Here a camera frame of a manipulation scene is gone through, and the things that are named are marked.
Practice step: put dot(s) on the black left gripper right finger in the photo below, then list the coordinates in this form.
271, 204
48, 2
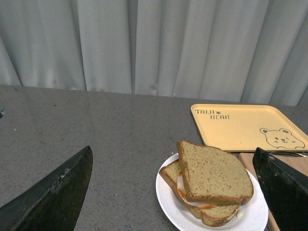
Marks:
285, 190

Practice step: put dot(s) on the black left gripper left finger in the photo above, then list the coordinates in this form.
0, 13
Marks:
53, 203

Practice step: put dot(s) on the white round plate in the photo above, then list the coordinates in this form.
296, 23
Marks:
253, 215

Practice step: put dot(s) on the bread slice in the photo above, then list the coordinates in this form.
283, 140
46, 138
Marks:
212, 175
215, 216

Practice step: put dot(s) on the fake fried egg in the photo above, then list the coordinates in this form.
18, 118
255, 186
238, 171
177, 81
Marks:
182, 192

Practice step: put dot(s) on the bamboo cutting board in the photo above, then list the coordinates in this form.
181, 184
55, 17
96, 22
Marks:
298, 163

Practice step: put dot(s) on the yellow bear tray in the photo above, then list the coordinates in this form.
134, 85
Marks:
243, 128

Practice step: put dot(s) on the metal cutting board handle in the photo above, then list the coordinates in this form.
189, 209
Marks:
293, 154

